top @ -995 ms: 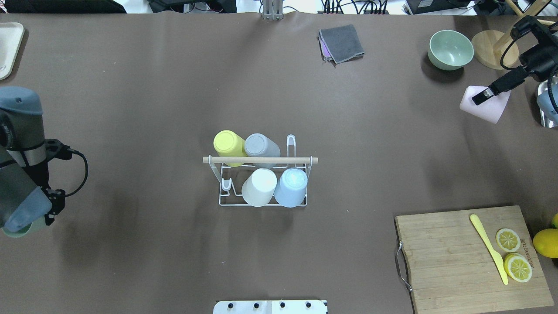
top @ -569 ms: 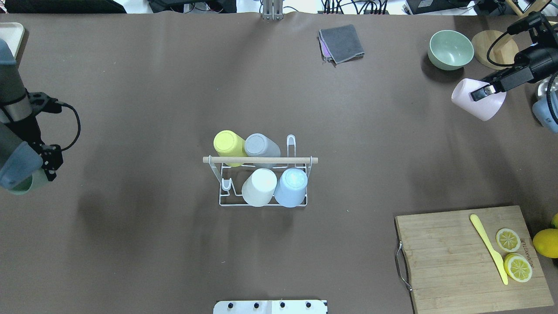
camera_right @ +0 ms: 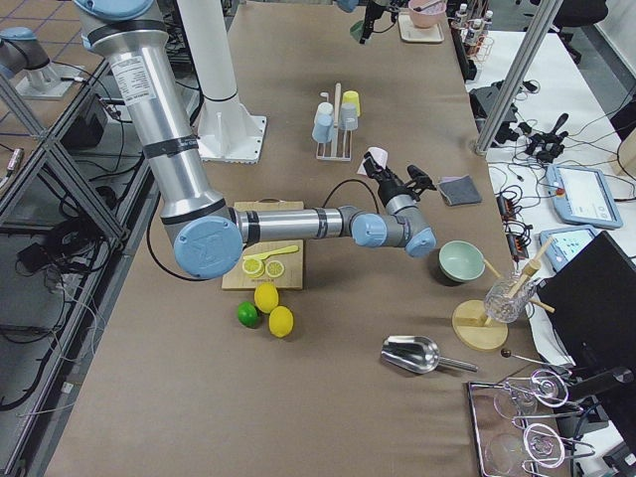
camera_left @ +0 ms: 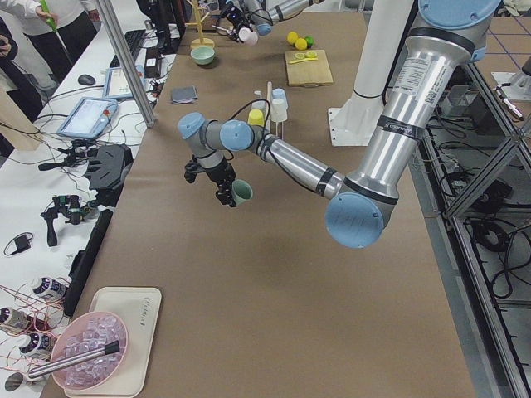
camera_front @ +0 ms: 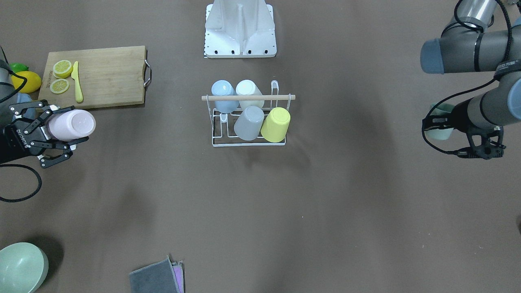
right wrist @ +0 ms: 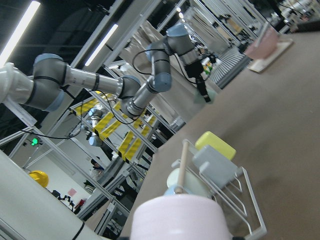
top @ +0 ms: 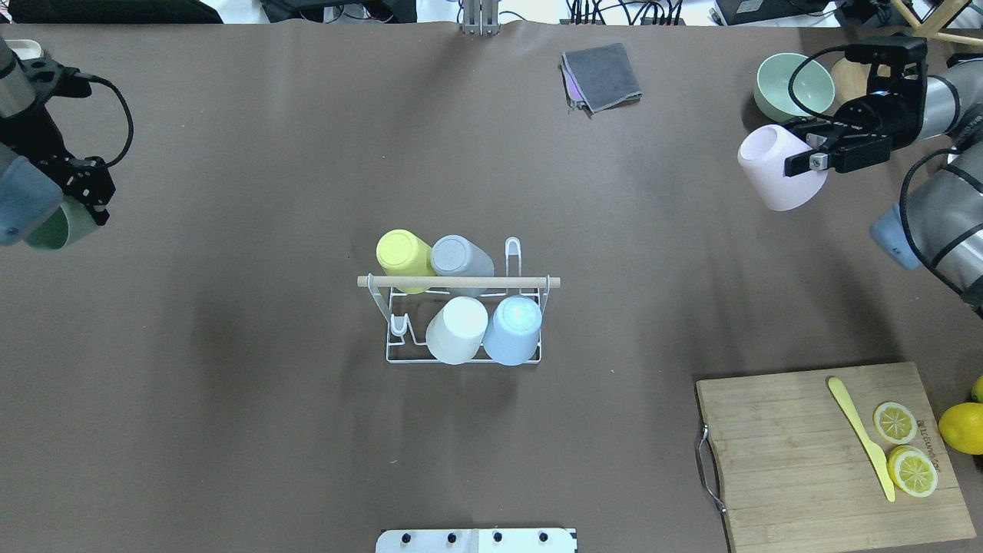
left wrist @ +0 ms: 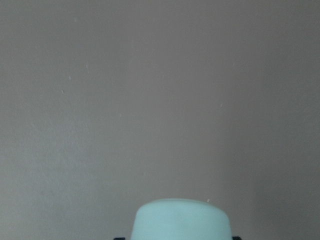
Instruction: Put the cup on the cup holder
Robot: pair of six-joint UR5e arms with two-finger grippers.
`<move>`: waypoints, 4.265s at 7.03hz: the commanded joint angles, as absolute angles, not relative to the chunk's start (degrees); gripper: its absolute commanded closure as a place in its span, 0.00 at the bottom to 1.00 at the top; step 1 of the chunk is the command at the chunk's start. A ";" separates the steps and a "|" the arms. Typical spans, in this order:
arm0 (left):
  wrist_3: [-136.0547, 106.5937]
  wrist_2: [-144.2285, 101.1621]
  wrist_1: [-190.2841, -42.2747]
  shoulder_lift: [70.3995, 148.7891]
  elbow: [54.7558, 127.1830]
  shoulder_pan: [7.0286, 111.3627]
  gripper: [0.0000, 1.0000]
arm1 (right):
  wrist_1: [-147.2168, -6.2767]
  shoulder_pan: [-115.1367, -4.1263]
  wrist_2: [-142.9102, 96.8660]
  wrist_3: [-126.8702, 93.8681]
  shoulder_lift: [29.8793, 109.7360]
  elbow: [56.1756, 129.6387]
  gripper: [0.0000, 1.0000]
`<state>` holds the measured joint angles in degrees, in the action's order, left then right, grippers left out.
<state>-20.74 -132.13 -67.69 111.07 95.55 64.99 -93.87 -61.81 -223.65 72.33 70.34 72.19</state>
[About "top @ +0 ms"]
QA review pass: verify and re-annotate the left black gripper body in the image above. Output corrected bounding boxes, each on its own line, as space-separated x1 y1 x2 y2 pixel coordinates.
1 54 118 227

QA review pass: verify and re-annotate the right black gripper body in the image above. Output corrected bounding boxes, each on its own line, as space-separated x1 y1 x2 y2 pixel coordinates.
783 36 928 173

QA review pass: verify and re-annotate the pink plastic cup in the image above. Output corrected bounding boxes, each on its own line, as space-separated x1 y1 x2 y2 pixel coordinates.
737 124 826 211

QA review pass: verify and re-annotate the green plastic cup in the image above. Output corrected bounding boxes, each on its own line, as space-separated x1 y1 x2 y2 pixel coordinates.
24 198 99 252

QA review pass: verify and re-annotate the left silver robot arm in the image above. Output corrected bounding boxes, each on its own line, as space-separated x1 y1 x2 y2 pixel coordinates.
1 41 134 252

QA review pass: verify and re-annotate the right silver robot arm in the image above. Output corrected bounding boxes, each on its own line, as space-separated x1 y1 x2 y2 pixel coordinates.
783 34 982 313

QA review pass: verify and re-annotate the wooden cup tree stand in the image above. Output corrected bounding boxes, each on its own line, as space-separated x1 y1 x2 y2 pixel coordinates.
831 1 981 104

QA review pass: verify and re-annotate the blue plastic cup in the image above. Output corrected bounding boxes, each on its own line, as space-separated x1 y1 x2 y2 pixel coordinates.
482 295 543 366

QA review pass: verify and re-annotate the grey plastic cup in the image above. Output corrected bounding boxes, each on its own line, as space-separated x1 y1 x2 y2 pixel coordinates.
429 234 495 277

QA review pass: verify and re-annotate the yellow plastic cup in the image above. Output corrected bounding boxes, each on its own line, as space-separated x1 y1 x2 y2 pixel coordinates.
376 230 436 277

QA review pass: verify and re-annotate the white plastic cup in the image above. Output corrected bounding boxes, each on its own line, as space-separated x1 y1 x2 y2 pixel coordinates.
425 296 488 365

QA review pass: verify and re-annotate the green ceramic bowl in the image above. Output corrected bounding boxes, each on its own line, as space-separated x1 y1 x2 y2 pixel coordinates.
753 53 836 123

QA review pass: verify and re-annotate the beige tray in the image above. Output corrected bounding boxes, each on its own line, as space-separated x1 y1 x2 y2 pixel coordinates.
5 39 45 61

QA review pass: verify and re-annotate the grey folded cloth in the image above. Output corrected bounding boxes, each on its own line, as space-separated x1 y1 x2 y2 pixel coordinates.
561 42 643 114

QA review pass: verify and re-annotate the lemon half slice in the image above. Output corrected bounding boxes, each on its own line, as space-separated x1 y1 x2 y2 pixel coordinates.
887 445 938 498
872 400 918 445

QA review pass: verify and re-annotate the yellow lemon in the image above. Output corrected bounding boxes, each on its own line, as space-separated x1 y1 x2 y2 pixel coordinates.
970 376 983 403
938 402 982 455

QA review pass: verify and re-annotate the bamboo cutting board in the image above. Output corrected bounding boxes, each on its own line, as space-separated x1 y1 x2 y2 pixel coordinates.
696 362 977 552

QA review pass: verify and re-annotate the yellow plastic knife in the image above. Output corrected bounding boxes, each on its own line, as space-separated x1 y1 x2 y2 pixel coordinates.
826 376 896 502

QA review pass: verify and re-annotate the white wire cup holder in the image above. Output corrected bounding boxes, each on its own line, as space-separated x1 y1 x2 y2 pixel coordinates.
357 230 561 366

